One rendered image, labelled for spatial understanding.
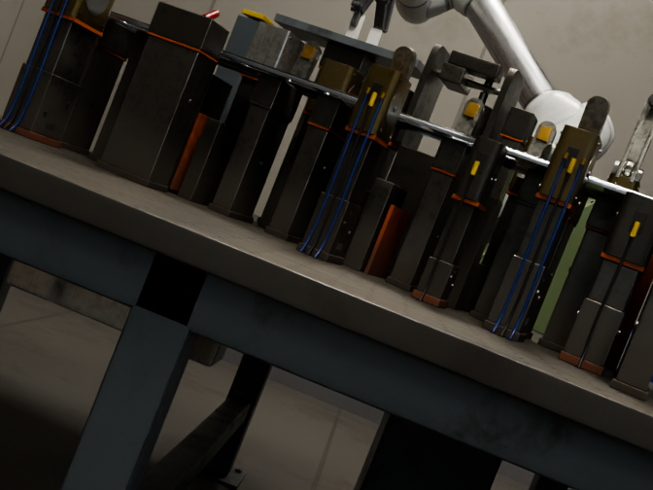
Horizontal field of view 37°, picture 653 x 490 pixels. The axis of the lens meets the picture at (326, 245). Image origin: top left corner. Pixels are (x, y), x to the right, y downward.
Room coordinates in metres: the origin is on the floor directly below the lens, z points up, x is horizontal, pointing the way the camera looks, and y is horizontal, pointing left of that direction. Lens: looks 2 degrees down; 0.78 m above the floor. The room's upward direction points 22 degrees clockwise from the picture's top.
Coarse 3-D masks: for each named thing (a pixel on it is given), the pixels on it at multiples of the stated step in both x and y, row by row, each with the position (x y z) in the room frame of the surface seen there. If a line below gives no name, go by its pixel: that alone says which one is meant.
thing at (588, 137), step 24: (576, 144) 1.54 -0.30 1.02; (600, 144) 1.57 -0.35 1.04; (552, 168) 1.54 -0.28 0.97; (576, 168) 1.53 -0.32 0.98; (552, 192) 1.54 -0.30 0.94; (576, 192) 1.54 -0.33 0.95; (552, 216) 1.53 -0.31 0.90; (528, 240) 1.55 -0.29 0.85; (552, 240) 1.53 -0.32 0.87; (528, 264) 1.54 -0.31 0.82; (504, 288) 1.55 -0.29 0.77; (528, 288) 1.54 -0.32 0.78; (504, 312) 1.55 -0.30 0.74; (528, 312) 1.54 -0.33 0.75; (504, 336) 1.51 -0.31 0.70
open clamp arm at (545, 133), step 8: (544, 128) 1.95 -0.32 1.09; (552, 128) 1.95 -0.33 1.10; (536, 136) 1.95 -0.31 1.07; (544, 136) 1.95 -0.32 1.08; (552, 136) 1.95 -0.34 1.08; (536, 144) 1.95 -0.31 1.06; (544, 144) 1.95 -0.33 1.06; (528, 152) 1.95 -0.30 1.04; (536, 152) 1.95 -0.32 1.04; (520, 176) 1.94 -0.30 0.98
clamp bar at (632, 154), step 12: (648, 96) 1.91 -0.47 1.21; (648, 108) 1.91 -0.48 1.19; (648, 120) 1.90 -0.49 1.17; (636, 132) 1.89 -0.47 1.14; (648, 132) 1.90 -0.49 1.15; (636, 144) 1.90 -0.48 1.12; (648, 144) 1.88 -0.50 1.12; (624, 156) 1.89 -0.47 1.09; (636, 156) 1.89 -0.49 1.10; (636, 168) 1.87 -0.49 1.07
